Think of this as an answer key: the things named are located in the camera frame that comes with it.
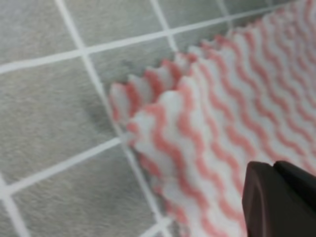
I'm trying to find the pink wavy striped towel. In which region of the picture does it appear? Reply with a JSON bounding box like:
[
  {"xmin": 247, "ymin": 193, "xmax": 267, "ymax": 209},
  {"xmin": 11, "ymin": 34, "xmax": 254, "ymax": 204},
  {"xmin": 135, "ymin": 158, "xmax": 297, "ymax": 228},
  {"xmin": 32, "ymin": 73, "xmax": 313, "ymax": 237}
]
[{"xmin": 109, "ymin": 0, "xmax": 316, "ymax": 237}]

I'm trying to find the grey checked tablecloth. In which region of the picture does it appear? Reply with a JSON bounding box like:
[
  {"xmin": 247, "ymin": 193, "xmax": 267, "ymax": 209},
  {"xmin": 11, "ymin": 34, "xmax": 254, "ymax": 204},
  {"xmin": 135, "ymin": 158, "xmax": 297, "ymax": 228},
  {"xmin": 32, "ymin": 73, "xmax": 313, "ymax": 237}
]
[{"xmin": 0, "ymin": 0, "xmax": 296, "ymax": 237}]

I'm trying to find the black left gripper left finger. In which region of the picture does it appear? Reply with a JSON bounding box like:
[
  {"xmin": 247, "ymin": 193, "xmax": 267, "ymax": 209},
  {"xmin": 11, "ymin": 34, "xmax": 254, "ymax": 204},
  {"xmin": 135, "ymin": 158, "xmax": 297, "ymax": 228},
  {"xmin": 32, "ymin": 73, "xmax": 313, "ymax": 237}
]
[{"xmin": 242, "ymin": 161, "xmax": 316, "ymax": 237}]

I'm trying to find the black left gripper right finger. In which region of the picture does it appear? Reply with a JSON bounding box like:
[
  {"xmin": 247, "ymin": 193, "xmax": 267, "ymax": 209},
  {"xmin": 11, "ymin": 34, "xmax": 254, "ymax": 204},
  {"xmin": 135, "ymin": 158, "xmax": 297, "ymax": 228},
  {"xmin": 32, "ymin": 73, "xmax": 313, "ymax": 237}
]
[{"xmin": 273, "ymin": 161, "xmax": 316, "ymax": 198}]

